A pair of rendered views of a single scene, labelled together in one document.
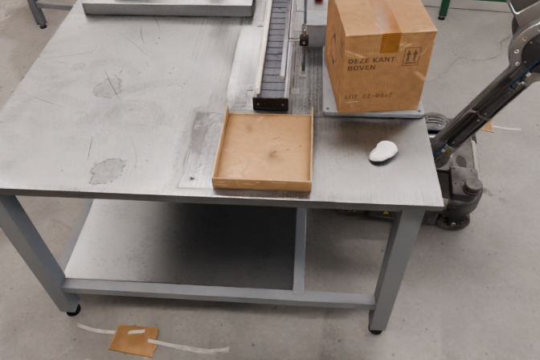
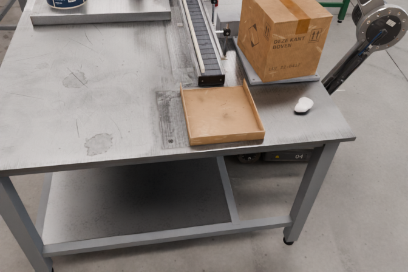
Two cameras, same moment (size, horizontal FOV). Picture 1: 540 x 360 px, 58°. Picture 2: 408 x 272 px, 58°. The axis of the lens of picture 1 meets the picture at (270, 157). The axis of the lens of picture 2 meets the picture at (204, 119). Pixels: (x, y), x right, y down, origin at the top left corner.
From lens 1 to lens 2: 0.37 m
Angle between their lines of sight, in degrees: 13
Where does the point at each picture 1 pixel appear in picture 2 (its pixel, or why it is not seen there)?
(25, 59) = not seen: outside the picture
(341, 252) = (249, 190)
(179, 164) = (156, 131)
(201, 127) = (163, 102)
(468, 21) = not seen: hidden behind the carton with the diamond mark
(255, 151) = (212, 115)
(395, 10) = (299, 3)
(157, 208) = (108, 176)
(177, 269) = (138, 221)
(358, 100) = (277, 70)
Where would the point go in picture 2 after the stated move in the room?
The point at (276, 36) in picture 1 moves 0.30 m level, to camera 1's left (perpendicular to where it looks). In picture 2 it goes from (198, 31) to (132, 38)
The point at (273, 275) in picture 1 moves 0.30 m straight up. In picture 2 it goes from (214, 213) to (218, 173)
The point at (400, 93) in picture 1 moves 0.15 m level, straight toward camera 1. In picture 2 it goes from (305, 63) to (310, 86)
